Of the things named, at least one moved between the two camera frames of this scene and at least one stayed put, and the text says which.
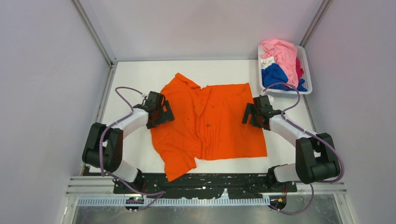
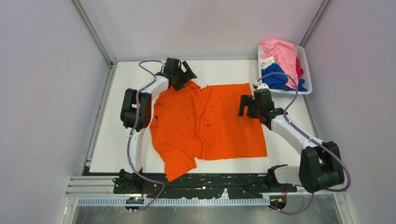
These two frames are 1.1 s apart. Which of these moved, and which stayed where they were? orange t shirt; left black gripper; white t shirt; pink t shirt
Moved: left black gripper
Stayed: pink t shirt; white t shirt; orange t shirt
